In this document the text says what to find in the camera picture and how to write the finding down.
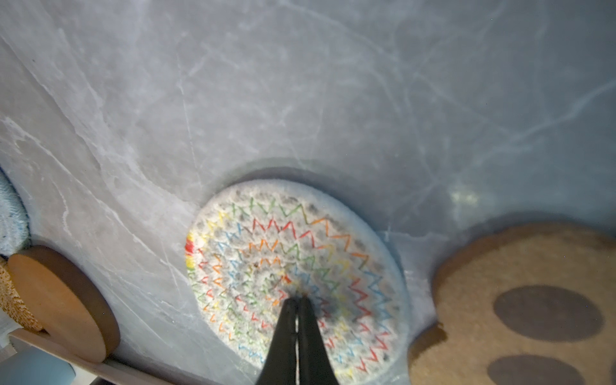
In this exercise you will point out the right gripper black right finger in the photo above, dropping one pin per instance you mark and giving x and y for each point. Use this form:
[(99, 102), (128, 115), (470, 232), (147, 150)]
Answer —
[(314, 364)]

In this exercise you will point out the white multicolour woven coaster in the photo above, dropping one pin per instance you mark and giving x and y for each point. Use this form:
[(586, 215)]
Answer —
[(257, 243)]

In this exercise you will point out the cork paw print coaster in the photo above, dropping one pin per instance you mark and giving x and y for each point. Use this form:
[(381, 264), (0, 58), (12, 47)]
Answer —
[(533, 304)]

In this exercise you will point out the light blue mug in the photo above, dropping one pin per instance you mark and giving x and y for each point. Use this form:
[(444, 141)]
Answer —
[(33, 366)]

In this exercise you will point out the blue grey woven coaster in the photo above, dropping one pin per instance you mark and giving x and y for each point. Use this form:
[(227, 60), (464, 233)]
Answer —
[(15, 230)]

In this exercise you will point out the rattan woven coaster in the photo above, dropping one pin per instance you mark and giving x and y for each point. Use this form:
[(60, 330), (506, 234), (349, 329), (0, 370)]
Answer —
[(13, 305)]

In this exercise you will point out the round wooden coaster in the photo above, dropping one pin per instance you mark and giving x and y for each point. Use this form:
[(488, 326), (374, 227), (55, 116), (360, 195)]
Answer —
[(66, 302)]

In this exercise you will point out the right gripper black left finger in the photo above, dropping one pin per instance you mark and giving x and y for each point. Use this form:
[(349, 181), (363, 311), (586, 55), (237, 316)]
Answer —
[(280, 367)]

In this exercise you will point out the beige serving tray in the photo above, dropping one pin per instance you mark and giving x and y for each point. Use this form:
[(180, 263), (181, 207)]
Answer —
[(110, 370)]

